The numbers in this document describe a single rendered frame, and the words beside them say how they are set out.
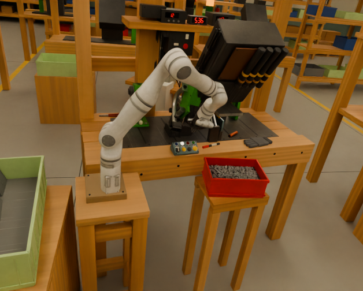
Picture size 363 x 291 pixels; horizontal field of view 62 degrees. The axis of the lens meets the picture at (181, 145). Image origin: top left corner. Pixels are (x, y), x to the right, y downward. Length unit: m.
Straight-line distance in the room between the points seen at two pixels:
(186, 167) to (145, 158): 0.27
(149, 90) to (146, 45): 0.92
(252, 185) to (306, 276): 1.10
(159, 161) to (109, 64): 0.80
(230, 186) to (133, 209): 0.52
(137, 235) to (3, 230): 0.56
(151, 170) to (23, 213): 0.67
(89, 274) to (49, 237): 0.34
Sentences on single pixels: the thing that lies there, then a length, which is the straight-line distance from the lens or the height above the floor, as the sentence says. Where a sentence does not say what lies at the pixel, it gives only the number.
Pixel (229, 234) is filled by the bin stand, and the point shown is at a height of 0.33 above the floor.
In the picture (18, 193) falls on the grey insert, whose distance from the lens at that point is 1.59.
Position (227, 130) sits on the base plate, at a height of 0.90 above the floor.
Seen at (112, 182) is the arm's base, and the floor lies 0.95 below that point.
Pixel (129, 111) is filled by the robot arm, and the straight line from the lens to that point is 1.22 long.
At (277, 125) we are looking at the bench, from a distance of 2.44.
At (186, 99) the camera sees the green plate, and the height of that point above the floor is 1.14.
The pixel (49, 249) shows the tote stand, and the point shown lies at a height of 0.79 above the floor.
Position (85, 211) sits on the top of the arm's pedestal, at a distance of 1.43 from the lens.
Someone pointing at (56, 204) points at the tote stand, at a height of 0.79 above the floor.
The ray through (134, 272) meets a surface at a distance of 1.71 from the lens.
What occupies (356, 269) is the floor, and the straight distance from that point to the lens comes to 2.82.
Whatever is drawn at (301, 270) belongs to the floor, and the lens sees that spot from 2.58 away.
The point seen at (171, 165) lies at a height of 0.84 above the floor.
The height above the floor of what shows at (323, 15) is 1.44.
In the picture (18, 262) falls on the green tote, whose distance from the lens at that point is 1.19.
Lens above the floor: 1.79
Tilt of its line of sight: 29 degrees down
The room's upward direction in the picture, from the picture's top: 7 degrees clockwise
